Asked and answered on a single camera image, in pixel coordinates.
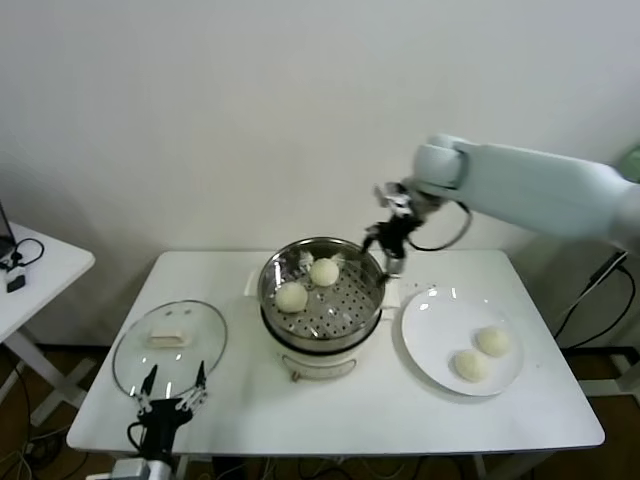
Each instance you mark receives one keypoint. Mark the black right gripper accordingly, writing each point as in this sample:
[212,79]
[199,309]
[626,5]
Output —
[396,235]

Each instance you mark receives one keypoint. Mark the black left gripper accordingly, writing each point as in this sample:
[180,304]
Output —
[161,422]

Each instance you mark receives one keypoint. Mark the white steamed baozi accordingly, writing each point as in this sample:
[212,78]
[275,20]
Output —
[471,366]
[292,297]
[493,341]
[325,272]

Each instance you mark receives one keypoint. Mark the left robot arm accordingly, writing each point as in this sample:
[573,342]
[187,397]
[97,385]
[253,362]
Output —
[160,470]

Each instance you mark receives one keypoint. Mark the stainless steel steamer basket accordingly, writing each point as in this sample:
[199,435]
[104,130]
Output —
[340,310]

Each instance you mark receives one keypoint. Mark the glass pot lid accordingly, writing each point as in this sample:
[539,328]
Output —
[200,325]

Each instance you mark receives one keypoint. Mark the white round plate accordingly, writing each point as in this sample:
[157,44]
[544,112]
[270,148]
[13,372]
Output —
[430,340]

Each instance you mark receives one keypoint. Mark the white electric cooking pot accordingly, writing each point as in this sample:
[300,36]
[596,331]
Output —
[320,367]

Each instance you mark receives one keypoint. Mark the white side table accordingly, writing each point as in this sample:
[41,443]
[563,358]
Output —
[55,265]

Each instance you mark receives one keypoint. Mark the small black device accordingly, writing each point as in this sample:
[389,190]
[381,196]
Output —
[16,284]

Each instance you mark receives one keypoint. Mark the pale green appliance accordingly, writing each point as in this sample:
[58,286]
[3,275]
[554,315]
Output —
[632,160]

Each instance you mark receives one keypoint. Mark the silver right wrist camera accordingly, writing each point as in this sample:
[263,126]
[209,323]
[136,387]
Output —
[392,195]

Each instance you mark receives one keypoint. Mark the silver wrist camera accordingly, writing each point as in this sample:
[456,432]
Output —
[392,195]
[131,470]

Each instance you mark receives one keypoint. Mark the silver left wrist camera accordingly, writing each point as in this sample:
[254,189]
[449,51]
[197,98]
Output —
[131,470]

